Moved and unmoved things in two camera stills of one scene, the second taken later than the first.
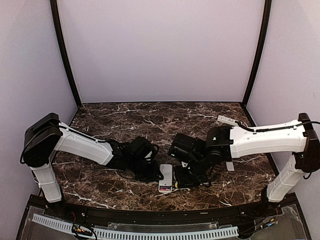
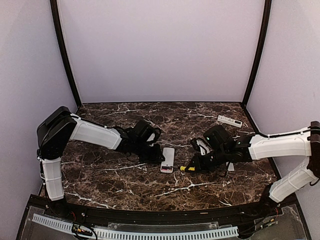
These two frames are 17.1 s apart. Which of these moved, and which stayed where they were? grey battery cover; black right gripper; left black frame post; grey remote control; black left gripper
Moved: black left gripper; grey remote control; black right gripper
Stayed: grey battery cover; left black frame post
